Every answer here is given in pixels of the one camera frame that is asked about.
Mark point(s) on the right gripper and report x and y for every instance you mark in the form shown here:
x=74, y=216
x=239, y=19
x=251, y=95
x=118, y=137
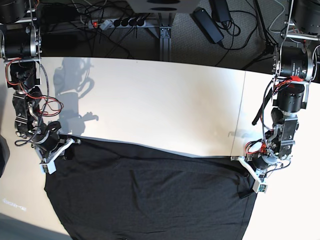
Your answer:
x=49, y=145

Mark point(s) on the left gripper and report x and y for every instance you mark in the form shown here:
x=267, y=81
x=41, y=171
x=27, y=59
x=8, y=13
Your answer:
x=264, y=159

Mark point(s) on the black T-shirt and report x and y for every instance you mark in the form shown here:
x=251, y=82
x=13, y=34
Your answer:
x=122, y=191

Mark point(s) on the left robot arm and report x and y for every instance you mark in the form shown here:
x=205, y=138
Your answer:
x=294, y=68

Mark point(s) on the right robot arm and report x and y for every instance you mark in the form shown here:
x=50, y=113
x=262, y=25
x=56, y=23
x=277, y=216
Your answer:
x=20, y=49

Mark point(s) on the dark object at left edge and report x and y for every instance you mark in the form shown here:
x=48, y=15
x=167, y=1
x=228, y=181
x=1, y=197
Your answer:
x=4, y=154

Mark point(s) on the grey power strip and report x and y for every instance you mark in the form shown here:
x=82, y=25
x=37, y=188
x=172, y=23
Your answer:
x=117, y=23

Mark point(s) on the black power brick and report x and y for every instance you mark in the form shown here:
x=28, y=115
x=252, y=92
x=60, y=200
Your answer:
x=207, y=25

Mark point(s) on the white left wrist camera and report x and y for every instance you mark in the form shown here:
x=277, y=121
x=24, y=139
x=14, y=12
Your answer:
x=260, y=185

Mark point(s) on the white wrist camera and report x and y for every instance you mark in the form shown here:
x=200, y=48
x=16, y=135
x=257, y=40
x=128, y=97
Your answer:
x=260, y=185
x=48, y=167

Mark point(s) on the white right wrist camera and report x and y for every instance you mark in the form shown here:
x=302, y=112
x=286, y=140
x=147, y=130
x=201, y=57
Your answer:
x=48, y=167

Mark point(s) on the black camera tripod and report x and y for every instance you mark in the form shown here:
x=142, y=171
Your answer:
x=270, y=43

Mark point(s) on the aluminium table leg frame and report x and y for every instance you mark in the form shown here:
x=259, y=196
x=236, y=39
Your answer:
x=162, y=30

